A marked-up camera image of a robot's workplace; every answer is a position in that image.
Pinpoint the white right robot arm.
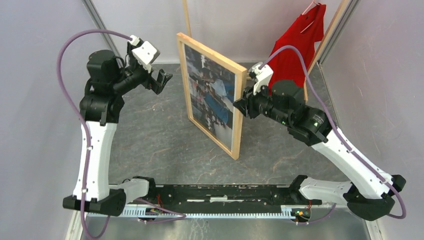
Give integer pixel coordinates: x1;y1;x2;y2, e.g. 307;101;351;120
233;80;406;221

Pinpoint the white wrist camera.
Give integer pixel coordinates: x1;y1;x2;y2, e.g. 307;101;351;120
128;35;161;74
248;62;274;95

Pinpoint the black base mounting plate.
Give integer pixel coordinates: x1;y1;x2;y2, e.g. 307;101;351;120
143;184;322;214

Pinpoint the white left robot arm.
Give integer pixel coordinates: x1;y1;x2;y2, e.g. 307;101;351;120
62;47;172;217

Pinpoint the printed photo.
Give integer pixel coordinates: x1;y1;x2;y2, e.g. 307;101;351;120
184;45;235;150

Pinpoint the white slotted cable duct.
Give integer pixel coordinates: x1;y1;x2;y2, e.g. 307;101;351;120
117;206;294;220

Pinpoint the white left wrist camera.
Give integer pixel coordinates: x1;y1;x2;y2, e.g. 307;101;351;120
128;35;161;74

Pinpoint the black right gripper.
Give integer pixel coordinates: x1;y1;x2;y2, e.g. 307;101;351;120
233;79;292;126

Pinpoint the pink clothes hanger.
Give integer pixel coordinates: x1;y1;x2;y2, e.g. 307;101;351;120
300;0;324;34

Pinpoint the wooden clothes rack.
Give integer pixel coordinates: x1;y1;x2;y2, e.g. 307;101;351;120
181;0;352;103

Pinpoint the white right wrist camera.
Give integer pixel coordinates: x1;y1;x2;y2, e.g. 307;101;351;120
248;62;274;95

